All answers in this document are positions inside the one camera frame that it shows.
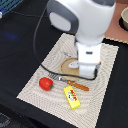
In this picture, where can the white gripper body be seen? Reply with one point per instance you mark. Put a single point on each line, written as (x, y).
(88, 59)

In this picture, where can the yellow butter box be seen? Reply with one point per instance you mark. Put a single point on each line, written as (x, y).
(71, 97)

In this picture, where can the red toy tomato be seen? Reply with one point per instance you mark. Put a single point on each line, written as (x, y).
(45, 83)

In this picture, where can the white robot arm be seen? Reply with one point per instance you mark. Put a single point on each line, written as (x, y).
(88, 20)

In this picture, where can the round wooden plate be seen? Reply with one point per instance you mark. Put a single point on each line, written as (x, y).
(67, 69)

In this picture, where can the beige bowl at edge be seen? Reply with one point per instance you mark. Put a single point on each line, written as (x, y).
(124, 16)

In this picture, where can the knife with wooden handle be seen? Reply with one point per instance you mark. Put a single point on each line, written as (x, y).
(67, 54)

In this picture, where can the fork with wooden handle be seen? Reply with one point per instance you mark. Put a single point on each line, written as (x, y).
(72, 83)

